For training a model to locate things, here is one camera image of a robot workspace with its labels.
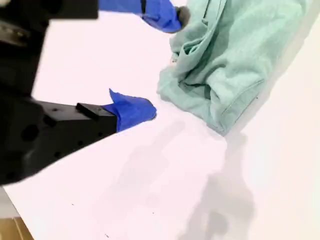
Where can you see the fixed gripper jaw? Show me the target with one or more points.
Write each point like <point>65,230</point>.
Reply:
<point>130,112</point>

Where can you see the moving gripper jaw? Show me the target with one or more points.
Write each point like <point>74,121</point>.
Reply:
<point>155,12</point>

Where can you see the pale green T-shirt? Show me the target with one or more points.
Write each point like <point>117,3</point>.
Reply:
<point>237,62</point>

